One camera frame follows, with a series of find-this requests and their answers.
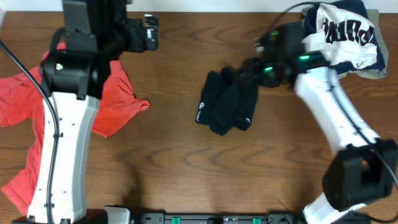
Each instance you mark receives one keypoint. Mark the white printed t-shirt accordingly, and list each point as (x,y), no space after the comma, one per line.
(345,37)

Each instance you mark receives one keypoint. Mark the black t-shirt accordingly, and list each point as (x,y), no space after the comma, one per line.
(228,100)

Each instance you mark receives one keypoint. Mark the red t-shirt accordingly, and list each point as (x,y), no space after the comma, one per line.
(20,100)

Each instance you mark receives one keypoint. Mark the grey garment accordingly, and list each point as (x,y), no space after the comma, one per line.
(374,73)

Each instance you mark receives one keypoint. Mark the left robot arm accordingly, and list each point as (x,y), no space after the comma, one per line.
(73,76)

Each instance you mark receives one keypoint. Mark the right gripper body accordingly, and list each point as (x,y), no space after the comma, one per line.
(249,73)

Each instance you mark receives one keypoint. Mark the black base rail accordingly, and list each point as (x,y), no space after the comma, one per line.
(214,218)

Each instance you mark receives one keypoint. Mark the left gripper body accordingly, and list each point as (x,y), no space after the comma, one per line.
(149,32)

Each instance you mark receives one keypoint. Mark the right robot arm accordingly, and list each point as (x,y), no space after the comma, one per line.
(363,167)

